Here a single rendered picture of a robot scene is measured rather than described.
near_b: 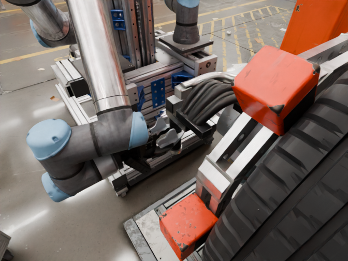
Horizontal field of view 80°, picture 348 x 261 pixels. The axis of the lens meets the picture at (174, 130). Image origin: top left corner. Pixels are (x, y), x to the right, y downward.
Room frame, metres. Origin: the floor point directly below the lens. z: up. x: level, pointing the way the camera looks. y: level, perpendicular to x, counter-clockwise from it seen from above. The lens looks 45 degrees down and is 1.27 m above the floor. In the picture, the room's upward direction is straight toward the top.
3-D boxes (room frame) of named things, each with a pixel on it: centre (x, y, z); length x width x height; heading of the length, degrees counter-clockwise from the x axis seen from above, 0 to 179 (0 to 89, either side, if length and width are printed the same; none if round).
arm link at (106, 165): (0.32, 0.17, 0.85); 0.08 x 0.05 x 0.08; 36
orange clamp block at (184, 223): (0.16, -0.03, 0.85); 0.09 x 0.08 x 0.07; 126
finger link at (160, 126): (0.44, 0.04, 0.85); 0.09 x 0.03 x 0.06; 134
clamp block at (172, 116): (0.42, -0.02, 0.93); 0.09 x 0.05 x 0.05; 36
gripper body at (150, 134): (0.36, 0.11, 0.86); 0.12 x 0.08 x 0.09; 126
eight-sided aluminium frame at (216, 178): (0.35, -0.28, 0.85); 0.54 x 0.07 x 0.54; 126
